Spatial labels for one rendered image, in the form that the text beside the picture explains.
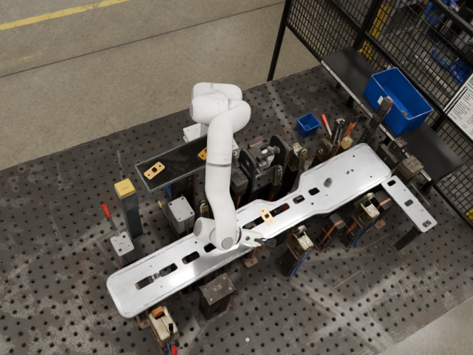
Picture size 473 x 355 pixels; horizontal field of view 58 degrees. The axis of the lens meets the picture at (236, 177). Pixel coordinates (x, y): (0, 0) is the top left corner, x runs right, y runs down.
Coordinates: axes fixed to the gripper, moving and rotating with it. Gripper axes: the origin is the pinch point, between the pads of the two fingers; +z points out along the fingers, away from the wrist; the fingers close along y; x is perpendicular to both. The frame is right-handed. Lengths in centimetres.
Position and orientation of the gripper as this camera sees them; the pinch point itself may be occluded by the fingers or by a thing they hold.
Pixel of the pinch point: (267, 241)
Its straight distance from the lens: 174.5
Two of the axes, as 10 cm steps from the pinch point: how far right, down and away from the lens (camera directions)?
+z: 8.3, 2.2, 5.1
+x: -2.2, 9.7, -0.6
